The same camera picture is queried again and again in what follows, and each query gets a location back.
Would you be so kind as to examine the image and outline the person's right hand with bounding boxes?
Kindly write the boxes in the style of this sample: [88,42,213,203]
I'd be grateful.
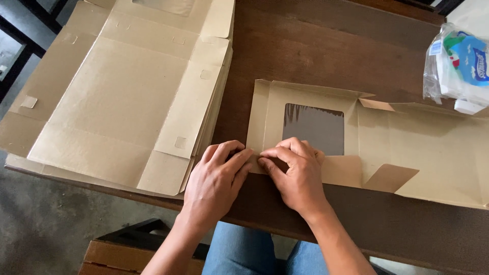
[257,137,331,221]

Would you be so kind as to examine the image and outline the person's left hand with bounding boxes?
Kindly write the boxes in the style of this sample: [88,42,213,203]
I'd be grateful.
[182,140,254,226]

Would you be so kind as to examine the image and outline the windowed cardboard box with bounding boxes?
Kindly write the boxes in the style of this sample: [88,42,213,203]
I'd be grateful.
[245,79,489,210]

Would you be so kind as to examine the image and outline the person's blue jeans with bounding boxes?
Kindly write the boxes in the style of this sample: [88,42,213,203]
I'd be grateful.
[201,221,330,275]

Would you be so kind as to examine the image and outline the wooden stool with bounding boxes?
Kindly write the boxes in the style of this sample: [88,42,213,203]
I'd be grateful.
[77,218,210,275]

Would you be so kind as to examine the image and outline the stack of flat cardboard boxes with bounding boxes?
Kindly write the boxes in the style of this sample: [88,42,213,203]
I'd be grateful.
[0,0,235,199]

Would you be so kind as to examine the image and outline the clear plastic bag of tissues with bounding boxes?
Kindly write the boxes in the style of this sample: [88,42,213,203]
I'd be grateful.
[423,22,489,115]

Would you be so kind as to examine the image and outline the black metal frame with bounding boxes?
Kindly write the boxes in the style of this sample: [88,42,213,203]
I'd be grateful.
[0,0,69,104]

